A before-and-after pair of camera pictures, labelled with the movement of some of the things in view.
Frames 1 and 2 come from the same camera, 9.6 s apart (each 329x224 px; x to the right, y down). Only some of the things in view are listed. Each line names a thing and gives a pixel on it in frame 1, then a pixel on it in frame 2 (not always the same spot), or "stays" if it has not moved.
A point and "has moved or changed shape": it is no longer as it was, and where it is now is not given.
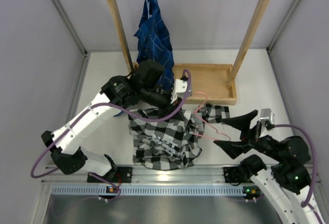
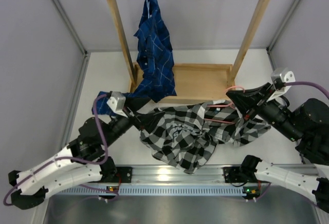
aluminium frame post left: x=82 y=73 stays
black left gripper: x=169 y=109 -> x=147 y=123
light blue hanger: x=149 y=16 stays
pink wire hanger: x=207 y=123 -> x=229 y=105
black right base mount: x=235 y=174 stays
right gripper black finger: x=241 y=123 -> x=249 y=97
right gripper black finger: x=234 y=148 -> x=243 y=108
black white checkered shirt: x=171 y=143 has moved or changed shape
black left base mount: x=115 y=175 stays
